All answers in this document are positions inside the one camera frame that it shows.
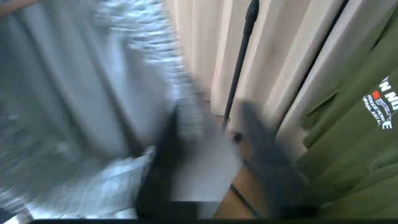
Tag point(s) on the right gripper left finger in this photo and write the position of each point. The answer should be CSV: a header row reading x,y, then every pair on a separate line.
x,y
158,186

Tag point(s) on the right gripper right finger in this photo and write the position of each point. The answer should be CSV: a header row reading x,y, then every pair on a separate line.
x,y
280,180

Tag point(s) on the green printed shirt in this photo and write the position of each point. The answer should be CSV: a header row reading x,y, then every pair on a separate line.
x,y
357,149

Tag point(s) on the pale grey garment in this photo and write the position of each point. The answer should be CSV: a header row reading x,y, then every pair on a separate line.
x,y
77,93

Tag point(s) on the black clothes rack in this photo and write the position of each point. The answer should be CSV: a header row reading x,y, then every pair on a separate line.
x,y
245,40

